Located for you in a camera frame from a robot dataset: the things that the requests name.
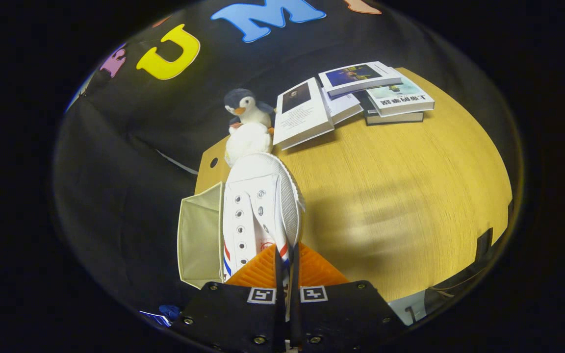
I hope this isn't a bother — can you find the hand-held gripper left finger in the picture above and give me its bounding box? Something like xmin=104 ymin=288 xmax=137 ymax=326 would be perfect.
xmin=171 ymin=244 xmax=285 ymax=353

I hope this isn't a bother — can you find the book with teal cover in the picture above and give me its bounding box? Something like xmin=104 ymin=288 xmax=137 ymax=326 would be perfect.
xmin=365 ymin=74 xmax=436 ymax=118

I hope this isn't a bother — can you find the white book with dark portrait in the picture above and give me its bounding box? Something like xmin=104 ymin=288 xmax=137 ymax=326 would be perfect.
xmin=272 ymin=76 xmax=335 ymax=151

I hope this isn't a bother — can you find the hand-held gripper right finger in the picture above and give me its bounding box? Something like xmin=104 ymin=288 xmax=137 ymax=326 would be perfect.
xmin=290 ymin=243 xmax=407 ymax=353

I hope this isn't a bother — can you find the penguin plush toy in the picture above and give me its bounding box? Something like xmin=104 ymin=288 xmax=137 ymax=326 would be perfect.
xmin=223 ymin=88 xmax=276 ymax=169

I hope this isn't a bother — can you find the book with blue picture cover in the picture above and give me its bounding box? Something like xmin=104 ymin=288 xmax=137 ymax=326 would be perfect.
xmin=318 ymin=61 xmax=403 ymax=98

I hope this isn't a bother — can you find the white canvas shoe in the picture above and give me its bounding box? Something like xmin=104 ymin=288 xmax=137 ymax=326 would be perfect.
xmin=222 ymin=151 xmax=306 ymax=315

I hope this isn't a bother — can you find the grey fabric storage box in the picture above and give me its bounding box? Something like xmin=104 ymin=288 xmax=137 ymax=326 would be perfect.
xmin=177 ymin=181 xmax=226 ymax=290

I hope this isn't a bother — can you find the dark grey book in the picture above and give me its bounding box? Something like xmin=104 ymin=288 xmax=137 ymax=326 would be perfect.
xmin=363 ymin=105 xmax=425 ymax=126

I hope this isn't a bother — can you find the plain white book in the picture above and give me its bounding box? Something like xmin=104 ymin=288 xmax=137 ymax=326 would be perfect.
xmin=321 ymin=88 xmax=364 ymax=125

